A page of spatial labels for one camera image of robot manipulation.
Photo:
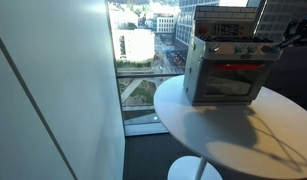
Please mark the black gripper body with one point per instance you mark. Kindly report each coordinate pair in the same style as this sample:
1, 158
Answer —
299, 29

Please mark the white round table base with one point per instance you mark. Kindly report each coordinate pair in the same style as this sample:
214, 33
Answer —
183, 170

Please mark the grey toy stove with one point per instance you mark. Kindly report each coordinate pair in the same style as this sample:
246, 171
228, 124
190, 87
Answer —
193, 73

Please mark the dark window rail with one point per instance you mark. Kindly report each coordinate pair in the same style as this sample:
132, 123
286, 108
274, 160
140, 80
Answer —
146, 75

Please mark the grey oven door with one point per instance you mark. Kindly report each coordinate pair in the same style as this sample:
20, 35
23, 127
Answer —
229, 83

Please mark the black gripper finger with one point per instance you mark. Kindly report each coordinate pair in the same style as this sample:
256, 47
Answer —
286, 41

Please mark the white table leg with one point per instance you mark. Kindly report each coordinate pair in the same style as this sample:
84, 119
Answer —
200, 168

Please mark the teal stove knob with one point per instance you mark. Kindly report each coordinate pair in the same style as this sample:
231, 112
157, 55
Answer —
252, 49
213, 48
240, 49

